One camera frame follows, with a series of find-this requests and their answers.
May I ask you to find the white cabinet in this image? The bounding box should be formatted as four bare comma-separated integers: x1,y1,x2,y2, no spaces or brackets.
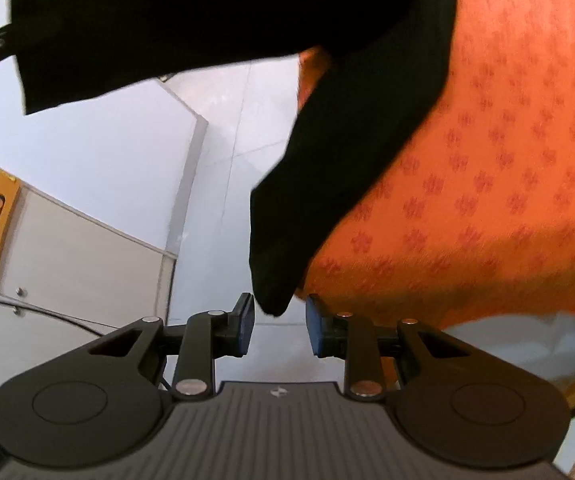
0,150,179,406

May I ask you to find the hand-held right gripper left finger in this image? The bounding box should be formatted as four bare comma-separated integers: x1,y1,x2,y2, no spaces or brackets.
90,292,256,402

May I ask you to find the long black garment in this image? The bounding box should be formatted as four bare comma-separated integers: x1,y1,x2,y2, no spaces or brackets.
10,0,458,317

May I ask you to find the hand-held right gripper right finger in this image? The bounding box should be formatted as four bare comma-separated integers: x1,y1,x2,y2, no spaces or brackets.
306,294,473,402

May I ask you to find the orange patterned mat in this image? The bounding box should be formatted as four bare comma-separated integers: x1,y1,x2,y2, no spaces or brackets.
295,0,575,331

